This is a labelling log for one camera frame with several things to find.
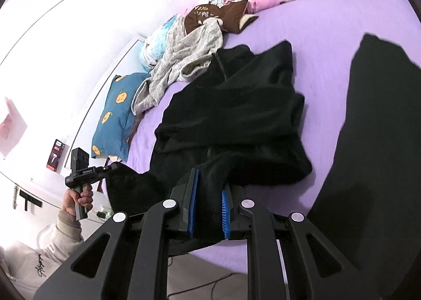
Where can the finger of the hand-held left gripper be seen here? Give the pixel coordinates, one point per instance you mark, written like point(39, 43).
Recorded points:
point(110, 167)

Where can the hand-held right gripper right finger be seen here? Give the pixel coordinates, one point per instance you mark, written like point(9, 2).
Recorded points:
point(225, 214)

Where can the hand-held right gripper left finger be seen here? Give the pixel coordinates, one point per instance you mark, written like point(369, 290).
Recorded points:
point(192, 208)

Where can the black fleece zip jacket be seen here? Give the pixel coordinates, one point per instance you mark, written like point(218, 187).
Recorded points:
point(230, 116)

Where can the black pants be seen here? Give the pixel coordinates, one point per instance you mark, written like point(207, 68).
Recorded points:
point(378, 155)

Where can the person's left forearm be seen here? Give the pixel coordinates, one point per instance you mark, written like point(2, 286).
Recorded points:
point(49, 247)

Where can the person's left hand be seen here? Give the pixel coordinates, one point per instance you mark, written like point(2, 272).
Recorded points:
point(69, 203)

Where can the red and black box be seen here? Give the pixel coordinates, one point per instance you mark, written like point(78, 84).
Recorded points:
point(54, 155)

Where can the white nightstand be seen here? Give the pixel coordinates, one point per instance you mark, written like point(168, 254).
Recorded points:
point(49, 194)

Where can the small nightstand items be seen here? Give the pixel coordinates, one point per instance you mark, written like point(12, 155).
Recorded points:
point(103, 213)

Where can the blue pillow with orange print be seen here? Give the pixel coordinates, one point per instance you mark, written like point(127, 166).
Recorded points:
point(111, 116)

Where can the white headboard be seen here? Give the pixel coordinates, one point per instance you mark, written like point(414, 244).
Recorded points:
point(108, 66)

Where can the grey hoodie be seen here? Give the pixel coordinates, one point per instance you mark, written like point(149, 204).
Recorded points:
point(184, 53)

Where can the brown printed cloth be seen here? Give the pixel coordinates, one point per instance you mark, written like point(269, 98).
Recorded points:
point(210, 15)

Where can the purple bed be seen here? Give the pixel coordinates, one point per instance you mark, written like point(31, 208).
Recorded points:
point(296, 30)

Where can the pink wall paper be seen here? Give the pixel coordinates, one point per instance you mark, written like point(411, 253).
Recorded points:
point(10, 122)

